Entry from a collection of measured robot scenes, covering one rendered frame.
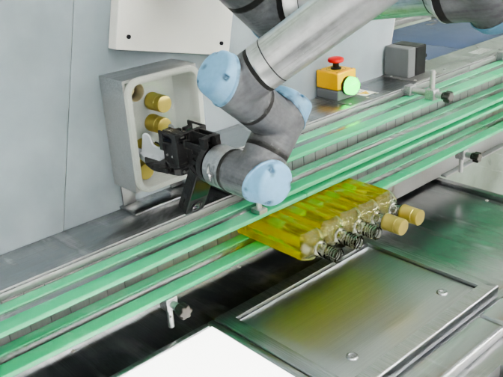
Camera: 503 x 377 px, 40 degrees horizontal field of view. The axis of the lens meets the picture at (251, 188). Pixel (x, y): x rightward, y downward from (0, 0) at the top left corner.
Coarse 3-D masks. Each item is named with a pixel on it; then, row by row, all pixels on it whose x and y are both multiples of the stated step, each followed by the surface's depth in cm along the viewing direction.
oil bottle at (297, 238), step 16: (256, 224) 141; (272, 224) 137; (288, 224) 137; (304, 224) 136; (256, 240) 143; (272, 240) 138; (288, 240) 135; (304, 240) 132; (320, 240) 132; (304, 256) 133
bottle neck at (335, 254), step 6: (318, 246) 131; (324, 246) 131; (330, 246) 130; (318, 252) 131; (324, 252) 130; (330, 252) 129; (336, 252) 128; (342, 252) 130; (324, 258) 131; (330, 258) 129; (336, 258) 131; (342, 258) 130
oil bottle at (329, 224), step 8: (288, 208) 142; (296, 208) 142; (304, 208) 142; (312, 208) 142; (296, 216) 140; (304, 216) 139; (312, 216) 138; (320, 216) 138; (328, 216) 138; (336, 216) 138; (312, 224) 137; (320, 224) 135; (328, 224) 135; (336, 224) 135; (328, 232) 135; (336, 232) 135; (328, 240) 135
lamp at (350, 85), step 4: (348, 76) 167; (352, 76) 168; (344, 80) 166; (348, 80) 166; (352, 80) 165; (356, 80) 166; (344, 84) 166; (348, 84) 165; (352, 84) 165; (356, 84) 166; (344, 88) 166; (348, 88) 166; (352, 88) 166; (356, 88) 166; (344, 92) 167; (348, 92) 166; (352, 92) 166; (356, 92) 167
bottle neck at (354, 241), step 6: (342, 228) 136; (336, 234) 135; (342, 234) 134; (348, 234) 133; (354, 234) 133; (336, 240) 135; (342, 240) 134; (348, 240) 133; (354, 240) 132; (360, 240) 134; (348, 246) 134; (354, 246) 132; (360, 246) 133
